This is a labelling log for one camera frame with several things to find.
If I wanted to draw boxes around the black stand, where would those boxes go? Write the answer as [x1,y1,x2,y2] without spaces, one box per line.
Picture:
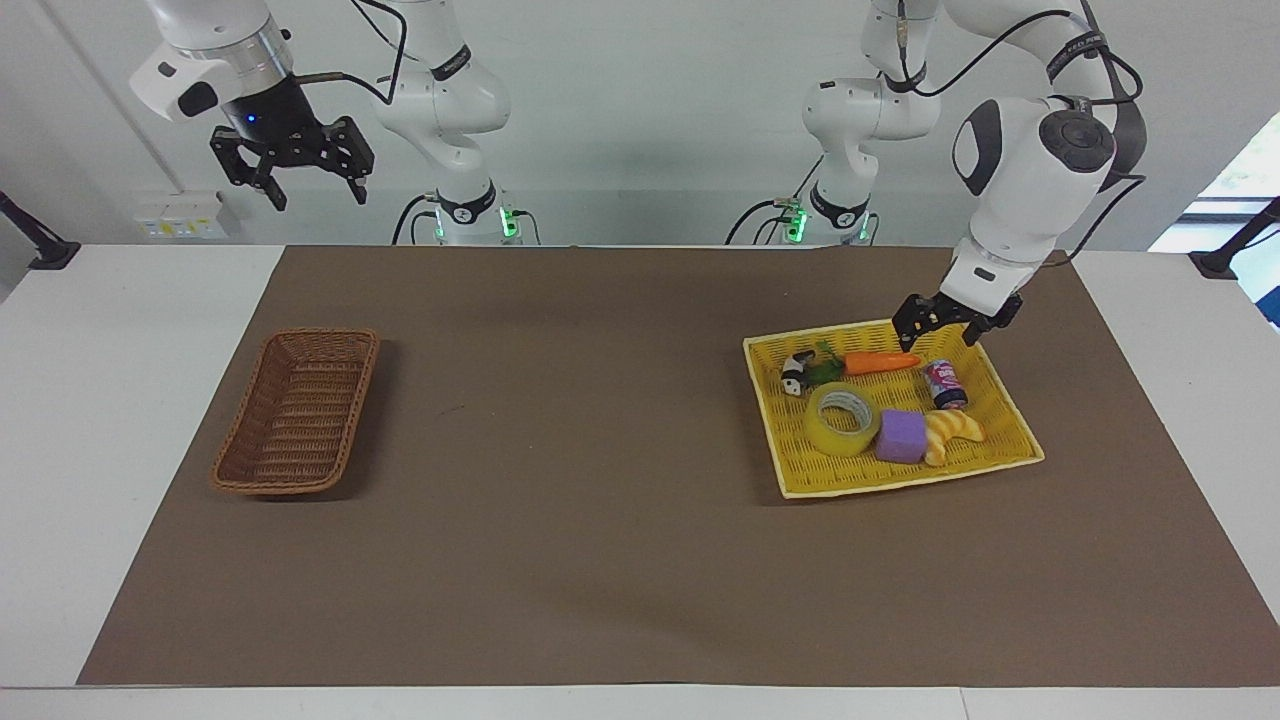
[1188,196,1280,281]
[0,189,82,272]

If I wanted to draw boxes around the window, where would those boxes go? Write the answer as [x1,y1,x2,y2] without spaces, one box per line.
[1148,108,1280,331]

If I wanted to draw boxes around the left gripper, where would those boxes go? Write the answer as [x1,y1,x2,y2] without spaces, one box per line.
[892,293,1024,354]

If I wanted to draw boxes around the small printed can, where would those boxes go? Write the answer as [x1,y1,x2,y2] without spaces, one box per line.
[921,359,970,412]

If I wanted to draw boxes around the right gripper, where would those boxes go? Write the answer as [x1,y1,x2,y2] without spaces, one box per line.
[209,77,377,213]

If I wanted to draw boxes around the yellow tape roll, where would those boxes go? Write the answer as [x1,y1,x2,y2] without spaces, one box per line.
[804,381,883,459]

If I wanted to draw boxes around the yellow toy croissant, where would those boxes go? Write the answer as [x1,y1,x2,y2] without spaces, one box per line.
[921,407,987,469]

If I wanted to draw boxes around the white wall socket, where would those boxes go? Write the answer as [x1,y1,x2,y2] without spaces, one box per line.
[134,191,230,242]

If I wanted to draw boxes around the orange toy carrot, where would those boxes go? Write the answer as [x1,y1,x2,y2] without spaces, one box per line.
[806,339,923,387]

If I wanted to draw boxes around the purple foam block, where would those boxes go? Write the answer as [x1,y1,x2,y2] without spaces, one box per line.
[875,407,932,465]

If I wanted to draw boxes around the yellow woven basket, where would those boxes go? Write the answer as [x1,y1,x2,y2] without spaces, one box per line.
[742,317,1047,500]

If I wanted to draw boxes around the brown wicker basket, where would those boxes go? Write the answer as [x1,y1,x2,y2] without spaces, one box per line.
[209,328,382,497]

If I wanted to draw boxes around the black cable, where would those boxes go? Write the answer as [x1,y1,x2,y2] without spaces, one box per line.
[726,155,827,247]
[391,193,441,247]
[293,0,410,107]
[895,0,1076,99]
[1040,45,1148,269]

